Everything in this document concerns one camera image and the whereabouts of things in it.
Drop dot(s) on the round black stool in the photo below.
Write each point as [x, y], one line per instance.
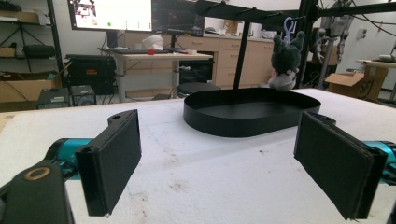
[197, 88]

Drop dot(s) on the light wooden cabinet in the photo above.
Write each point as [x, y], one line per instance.
[258, 62]

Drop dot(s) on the small red object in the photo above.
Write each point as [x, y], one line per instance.
[151, 52]

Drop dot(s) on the wooden desk with grey legs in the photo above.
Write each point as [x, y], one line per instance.
[174, 56]

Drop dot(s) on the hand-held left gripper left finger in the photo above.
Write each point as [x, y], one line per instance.
[109, 165]

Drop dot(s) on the black box-shaped electronic device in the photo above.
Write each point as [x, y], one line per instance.
[82, 96]

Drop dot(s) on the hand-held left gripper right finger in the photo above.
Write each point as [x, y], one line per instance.
[336, 165]

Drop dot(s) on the black keyboard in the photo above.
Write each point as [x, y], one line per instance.
[130, 51]

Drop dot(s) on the monitor with dark screen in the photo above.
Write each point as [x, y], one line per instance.
[177, 18]

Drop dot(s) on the black carry case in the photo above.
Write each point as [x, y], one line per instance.
[39, 51]

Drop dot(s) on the white rounded object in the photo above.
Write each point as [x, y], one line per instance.
[153, 42]

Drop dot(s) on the open cardboard box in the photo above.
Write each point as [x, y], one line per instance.
[348, 82]

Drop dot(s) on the flat cardboard box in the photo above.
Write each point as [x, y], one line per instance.
[21, 17]

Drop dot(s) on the black metal shelf rack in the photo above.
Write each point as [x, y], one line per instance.
[56, 37]

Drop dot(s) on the large brown cardboard box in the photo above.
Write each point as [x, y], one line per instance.
[25, 90]

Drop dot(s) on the black rack with tray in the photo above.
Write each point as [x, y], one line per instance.
[243, 127]

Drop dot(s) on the flat black electronic device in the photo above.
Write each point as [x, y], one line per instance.
[53, 99]

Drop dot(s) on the light wooden table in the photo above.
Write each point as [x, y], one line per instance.
[378, 63]

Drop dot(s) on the dark grey and white plush toy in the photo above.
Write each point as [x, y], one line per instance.
[286, 56]

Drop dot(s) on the black crate with red label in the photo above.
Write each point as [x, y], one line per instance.
[90, 82]

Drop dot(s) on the black metal frame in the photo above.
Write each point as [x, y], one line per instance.
[309, 12]

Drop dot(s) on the grey robot on stand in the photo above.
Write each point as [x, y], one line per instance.
[337, 26]

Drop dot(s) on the white foam table cover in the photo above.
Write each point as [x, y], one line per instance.
[202, 174]

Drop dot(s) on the white tape roll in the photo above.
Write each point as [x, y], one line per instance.
[191, 51]

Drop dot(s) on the monitor with white screen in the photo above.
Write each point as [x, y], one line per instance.
[124, 15]

